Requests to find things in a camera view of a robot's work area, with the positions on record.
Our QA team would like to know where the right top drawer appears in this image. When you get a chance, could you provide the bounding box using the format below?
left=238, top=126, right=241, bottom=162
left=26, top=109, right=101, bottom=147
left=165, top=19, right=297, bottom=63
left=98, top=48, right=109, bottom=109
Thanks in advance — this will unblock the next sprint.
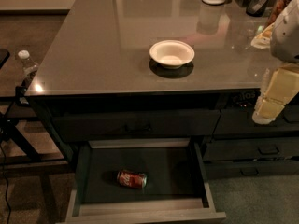
left=214, top=105, right=299, bottom=138

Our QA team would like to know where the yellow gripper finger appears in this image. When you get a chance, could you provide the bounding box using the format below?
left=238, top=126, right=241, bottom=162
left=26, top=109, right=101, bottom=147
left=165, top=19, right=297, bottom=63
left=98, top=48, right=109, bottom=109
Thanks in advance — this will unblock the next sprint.
left=252, top=63, right=299, bottom=125

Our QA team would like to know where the white bowl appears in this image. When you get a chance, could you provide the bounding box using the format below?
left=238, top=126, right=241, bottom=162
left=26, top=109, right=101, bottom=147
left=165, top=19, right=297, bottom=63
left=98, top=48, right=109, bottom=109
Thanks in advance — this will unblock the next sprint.
left=149, top=40, right=195, bottom=69

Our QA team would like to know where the open middle drawer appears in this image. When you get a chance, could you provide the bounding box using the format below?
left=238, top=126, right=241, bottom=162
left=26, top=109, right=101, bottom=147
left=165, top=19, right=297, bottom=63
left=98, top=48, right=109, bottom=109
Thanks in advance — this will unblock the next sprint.
left=65, top=139, right=226, bottom=224

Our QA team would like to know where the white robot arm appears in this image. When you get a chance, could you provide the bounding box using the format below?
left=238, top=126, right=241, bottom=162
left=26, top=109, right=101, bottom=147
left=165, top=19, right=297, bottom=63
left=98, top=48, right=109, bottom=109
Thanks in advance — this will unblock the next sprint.
left=251, top=0, right=299, bottom=125

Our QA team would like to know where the dark cabinet with drawers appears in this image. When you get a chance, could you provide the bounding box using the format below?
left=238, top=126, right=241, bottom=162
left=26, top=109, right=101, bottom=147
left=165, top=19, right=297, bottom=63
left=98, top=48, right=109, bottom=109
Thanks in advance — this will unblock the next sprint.
left=30, top=91, right=298, bottom=224

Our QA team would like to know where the closed top drawer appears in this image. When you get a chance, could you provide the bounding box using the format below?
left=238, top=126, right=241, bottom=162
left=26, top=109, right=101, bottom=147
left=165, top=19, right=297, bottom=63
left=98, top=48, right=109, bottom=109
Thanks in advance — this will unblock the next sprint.
left=52, top=109, right=221, bottom=143

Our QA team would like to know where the right middle drawer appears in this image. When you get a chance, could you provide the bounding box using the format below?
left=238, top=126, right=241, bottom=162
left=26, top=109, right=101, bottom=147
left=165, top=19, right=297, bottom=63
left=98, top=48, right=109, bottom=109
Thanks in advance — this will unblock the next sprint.
left=203, top=137, right=299, bottom=161

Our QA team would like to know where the clear snack jar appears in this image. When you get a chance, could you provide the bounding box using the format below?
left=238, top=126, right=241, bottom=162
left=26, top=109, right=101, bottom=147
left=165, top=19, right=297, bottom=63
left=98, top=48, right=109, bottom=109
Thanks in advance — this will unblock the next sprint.
left=266, top=0, right=291, bottom=26

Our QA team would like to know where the right bottom drawer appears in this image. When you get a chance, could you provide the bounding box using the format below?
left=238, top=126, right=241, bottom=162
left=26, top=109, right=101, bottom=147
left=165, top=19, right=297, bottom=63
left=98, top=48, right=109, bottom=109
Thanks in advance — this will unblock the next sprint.
left=205, top=160, right=299, bottom=179

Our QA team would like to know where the red coke can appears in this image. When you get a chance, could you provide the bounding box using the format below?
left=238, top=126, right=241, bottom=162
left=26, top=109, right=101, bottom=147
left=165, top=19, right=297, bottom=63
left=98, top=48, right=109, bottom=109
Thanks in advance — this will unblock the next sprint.
left=117, top=170, right=147, bottom=189

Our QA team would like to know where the clear water bottle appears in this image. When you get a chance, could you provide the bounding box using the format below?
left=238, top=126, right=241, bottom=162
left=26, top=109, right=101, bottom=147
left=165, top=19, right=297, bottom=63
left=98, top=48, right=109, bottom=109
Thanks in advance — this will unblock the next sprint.
left=18, top=50, right=39, bottom=82

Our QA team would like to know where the black side table frame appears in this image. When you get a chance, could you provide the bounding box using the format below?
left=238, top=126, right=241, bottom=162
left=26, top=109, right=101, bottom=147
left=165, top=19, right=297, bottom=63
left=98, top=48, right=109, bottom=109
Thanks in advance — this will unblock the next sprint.
left=0, top=49, right=71, bottom=175

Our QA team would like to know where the black cable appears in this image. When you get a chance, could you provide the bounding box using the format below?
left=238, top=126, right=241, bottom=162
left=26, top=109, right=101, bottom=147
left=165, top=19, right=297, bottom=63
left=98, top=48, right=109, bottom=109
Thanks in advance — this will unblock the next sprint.
left=0, top=140, right=13, bottom=224

